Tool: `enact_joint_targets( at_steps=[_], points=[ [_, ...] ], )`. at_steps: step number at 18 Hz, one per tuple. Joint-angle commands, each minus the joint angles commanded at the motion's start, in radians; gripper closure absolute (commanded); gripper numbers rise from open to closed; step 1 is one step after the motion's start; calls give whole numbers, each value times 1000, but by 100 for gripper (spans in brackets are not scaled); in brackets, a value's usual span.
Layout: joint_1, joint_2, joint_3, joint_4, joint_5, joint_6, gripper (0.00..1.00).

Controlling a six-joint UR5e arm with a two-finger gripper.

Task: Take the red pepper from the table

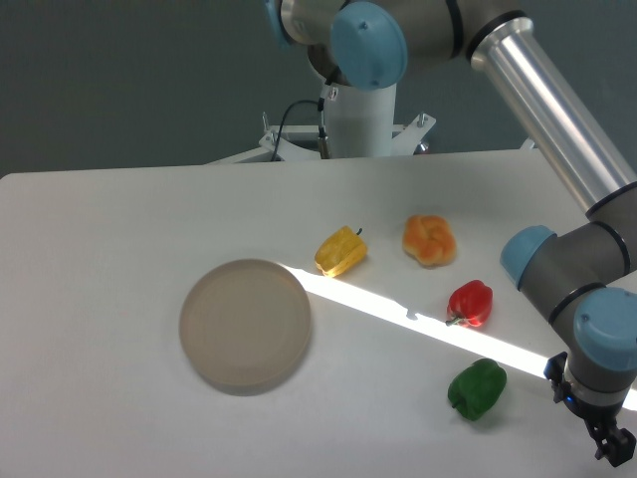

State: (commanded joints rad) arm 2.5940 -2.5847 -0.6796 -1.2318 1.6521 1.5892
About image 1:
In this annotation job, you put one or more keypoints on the round beige plate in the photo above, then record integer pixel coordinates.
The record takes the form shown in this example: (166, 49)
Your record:
(245, 326)

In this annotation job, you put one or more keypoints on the green bell pepper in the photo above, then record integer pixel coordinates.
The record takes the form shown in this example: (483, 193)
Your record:
(476, 389)

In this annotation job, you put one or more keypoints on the yellow bell pepper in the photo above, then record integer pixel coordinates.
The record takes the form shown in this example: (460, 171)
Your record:
(341, 251)

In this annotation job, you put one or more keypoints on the orange knotted bread roll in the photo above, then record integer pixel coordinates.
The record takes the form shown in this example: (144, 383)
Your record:
(429, 239)

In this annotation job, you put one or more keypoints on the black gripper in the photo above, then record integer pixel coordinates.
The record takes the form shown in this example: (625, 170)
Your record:
(598, 410)

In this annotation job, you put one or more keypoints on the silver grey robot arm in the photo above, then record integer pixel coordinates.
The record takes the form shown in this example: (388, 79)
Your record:
(569, 279)

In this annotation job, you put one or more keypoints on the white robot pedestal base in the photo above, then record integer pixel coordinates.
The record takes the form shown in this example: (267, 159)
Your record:
(351, 123)

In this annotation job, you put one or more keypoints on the red bell pepper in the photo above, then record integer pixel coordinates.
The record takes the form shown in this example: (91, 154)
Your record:
(470, 305)

